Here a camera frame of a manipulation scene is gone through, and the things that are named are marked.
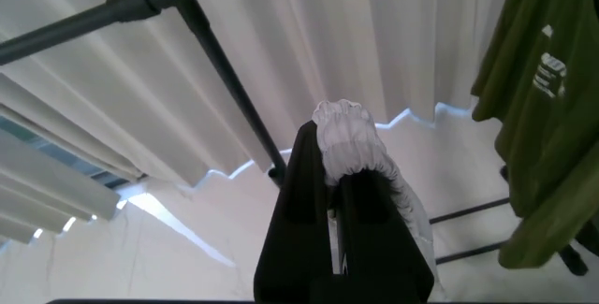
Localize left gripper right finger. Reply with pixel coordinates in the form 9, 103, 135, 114
335, 168, 435, 303

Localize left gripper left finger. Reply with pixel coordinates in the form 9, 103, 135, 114
253, 120, 336, 303

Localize pale grey shorts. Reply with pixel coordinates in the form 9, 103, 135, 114
311, 98, 448, 303

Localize green printed shirt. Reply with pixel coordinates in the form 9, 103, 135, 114
470, 0, 599, 270

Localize white curtain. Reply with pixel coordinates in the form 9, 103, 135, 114
0, 128, 122, 245
0, 0, 519, 188

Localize window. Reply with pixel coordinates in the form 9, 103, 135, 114
0, 115, 147, 191

